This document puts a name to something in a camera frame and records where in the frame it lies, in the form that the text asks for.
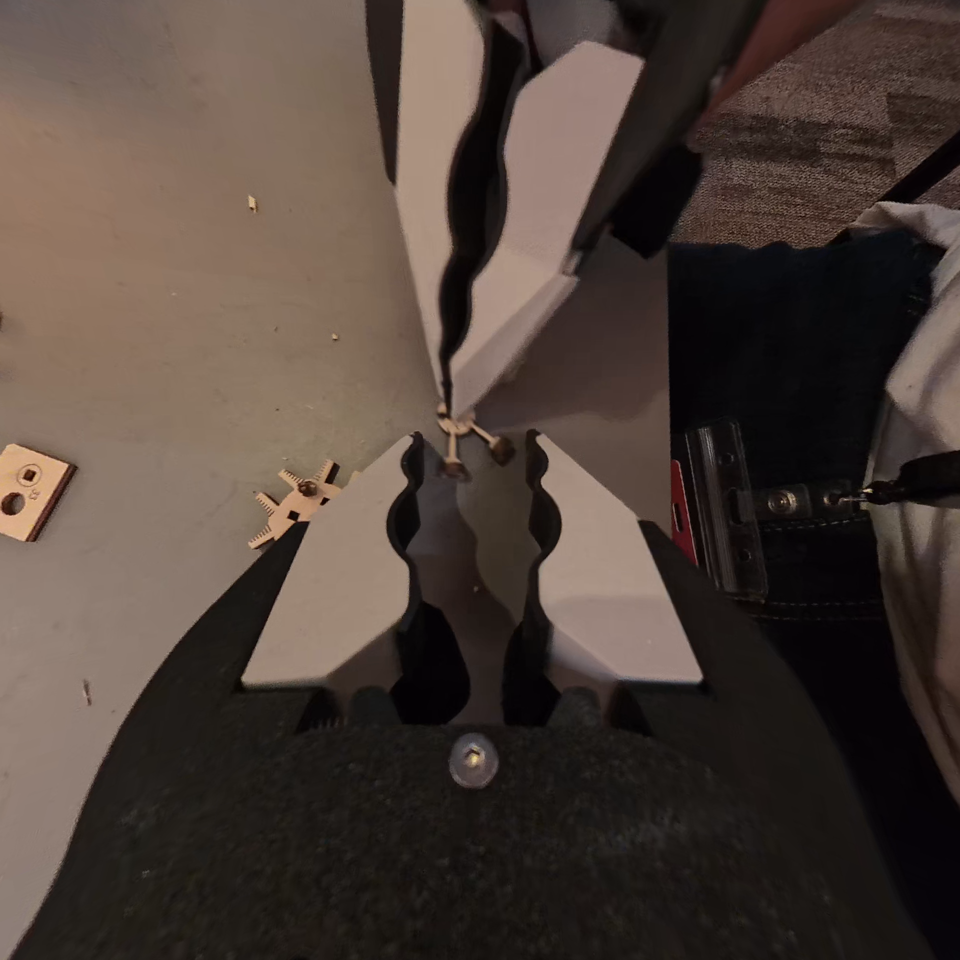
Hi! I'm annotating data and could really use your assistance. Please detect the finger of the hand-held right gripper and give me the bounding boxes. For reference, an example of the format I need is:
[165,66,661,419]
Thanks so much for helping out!
[448,41,648,415]
[393,0,530,410]

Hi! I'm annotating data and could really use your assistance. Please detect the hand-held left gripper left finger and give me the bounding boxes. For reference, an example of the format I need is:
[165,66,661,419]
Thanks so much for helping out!
[240,431,427,687]

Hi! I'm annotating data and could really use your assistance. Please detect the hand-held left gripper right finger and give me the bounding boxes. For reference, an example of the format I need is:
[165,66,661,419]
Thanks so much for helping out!
[525,429,705,687]

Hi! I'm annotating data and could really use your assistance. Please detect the pale wooden toothed spoke wheel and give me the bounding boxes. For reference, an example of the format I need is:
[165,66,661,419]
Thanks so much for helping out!
[247,459,363,554]

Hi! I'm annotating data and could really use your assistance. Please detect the grey desk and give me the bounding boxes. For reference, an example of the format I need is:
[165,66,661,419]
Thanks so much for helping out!
[0,0,671,957]

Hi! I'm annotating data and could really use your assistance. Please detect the red card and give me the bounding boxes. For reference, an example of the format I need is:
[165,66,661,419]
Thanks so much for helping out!
[669,459,700,565]

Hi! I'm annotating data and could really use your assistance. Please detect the clear badge holder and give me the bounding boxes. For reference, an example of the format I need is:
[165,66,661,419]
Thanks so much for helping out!
[686,418,770,601]

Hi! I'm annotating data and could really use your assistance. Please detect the person's dark jeans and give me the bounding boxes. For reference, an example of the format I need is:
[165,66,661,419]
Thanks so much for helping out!
[669,232,960,960]

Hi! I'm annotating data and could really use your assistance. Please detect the square wooden plate with holes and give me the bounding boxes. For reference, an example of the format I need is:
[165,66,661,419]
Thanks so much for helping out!
[0,442,78,543]

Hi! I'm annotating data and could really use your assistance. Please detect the person's white shirt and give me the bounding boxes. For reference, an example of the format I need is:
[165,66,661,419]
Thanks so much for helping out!
[855,202,960,804]

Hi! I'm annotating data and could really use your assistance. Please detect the metal lanyard clip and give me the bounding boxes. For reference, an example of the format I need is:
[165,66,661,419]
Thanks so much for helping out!
[753,480,901,520]

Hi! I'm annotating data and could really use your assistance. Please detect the black lanyard strap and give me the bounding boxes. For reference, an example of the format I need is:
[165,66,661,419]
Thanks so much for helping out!
[862,448,960,507]

